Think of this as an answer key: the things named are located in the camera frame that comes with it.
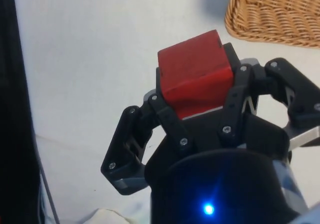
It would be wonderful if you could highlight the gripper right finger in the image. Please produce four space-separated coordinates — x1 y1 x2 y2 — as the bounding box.
216 42 320 150

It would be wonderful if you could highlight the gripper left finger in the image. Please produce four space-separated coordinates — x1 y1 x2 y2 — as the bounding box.
100 66 193 196

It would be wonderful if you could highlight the red cube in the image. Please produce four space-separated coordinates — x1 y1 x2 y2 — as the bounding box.
157 29 235 121

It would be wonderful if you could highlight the wicker basket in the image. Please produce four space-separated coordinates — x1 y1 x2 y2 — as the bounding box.
224 0 320 50

